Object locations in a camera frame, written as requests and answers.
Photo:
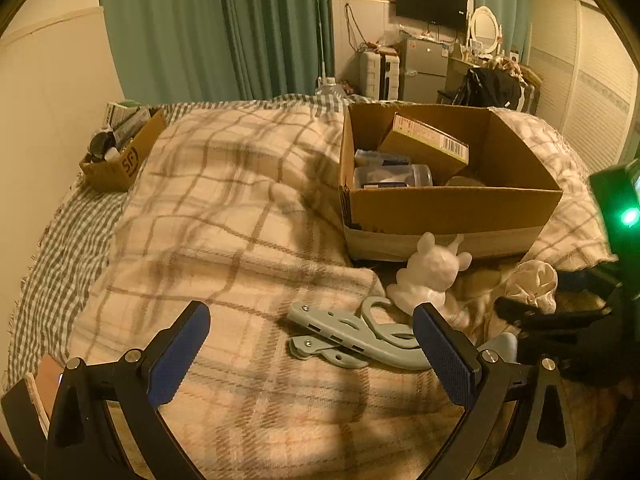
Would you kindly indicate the green and white carton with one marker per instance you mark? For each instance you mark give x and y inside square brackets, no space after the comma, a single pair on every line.
[122,112]

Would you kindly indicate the clear water bottle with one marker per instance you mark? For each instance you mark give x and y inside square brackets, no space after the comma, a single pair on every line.
[330,87]

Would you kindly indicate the grey plastic clamp tool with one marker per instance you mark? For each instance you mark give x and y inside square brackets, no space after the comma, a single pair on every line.
[340,325]

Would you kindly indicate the white oval mirror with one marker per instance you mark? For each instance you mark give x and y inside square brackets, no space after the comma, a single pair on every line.
[484,27]

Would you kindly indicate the blue and white packet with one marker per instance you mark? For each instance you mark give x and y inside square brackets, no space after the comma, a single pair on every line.
[382,157]

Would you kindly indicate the grey hard suitcase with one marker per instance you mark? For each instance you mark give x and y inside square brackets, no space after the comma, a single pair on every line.
[372,75]

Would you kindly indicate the white animal figurine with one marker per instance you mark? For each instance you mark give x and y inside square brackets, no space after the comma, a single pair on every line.
[430,270]

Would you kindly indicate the small cardboard box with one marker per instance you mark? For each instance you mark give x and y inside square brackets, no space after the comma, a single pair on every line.
[125,160]

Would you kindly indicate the green checked bed sheet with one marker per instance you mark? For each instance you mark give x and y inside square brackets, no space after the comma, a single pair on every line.
[55,255]

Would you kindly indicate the clear plastic jar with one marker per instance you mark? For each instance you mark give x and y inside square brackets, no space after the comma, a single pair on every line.
[400,176]

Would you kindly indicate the black round containers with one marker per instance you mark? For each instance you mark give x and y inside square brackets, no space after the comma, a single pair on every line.
[102,146]

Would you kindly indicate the brown carton with barcode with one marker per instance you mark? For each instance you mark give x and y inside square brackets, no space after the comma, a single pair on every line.
[425,139]

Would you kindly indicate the white cloth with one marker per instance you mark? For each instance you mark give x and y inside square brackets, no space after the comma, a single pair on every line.
[535,280]

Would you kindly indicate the wooden dressing table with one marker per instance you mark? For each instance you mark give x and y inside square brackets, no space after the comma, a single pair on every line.
[530,85]

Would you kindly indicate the white wardrobe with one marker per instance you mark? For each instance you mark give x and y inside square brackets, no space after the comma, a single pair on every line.
[585,80]

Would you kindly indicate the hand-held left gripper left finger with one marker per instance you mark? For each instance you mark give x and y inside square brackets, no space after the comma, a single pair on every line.
[180,355]

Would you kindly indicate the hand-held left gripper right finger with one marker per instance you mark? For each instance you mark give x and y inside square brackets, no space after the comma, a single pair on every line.
[445,360]

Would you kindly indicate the grey small fridge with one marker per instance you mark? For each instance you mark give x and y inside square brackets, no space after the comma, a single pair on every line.
[422,67]

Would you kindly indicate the wide green curtain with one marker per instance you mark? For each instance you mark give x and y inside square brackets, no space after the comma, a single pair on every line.
[225,25]

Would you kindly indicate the beige plaid blanket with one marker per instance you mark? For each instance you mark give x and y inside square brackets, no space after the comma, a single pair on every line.
[225,200]

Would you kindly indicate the large cardboard box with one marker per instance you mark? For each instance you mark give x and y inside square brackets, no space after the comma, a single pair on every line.
[450,215]

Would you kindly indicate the black bag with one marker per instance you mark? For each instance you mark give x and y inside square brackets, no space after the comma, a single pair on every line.
[492,85]

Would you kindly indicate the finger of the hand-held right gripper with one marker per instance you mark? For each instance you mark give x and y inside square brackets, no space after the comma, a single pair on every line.
[540,312]
[570,355]

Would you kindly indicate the black wall television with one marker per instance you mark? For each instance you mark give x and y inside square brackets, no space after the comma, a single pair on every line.
[430,2]

